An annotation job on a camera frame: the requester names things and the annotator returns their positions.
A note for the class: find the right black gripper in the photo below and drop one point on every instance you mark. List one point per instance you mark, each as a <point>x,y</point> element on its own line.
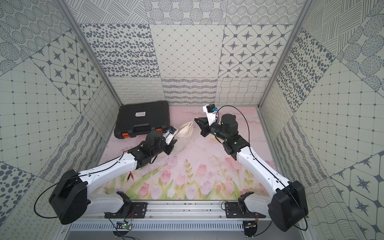
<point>203,123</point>

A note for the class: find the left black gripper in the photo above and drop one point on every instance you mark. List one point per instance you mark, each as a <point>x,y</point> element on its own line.
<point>169,145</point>

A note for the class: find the cream cloth soil bag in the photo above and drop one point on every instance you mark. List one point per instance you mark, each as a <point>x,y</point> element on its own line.
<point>183,137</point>

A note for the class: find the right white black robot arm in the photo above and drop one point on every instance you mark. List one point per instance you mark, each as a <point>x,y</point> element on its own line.
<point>286,203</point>

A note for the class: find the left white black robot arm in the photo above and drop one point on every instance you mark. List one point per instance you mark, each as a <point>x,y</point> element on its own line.
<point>72,196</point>

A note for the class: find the black plastic tool case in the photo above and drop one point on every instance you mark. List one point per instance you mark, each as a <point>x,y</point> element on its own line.
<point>140,119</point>

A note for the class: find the small green circuit board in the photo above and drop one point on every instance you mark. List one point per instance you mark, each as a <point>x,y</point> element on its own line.
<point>124,226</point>

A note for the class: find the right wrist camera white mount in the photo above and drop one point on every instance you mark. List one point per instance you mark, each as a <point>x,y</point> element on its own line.
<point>212,113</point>

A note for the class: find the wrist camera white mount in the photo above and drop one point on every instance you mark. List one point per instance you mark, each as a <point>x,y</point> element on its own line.
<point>169,135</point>
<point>212,113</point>

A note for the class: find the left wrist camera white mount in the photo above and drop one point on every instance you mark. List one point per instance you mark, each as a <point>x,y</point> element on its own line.
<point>169,135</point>

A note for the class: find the aluminium mounting rail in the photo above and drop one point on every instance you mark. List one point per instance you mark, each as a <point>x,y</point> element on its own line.
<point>190,211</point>

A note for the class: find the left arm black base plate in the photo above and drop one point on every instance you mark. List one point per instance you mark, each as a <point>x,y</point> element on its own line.
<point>134,210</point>

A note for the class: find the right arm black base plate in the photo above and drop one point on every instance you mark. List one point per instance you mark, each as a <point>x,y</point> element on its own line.
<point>233,211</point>

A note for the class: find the black round controller under rail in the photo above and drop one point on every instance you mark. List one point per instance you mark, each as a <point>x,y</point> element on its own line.
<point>250,228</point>

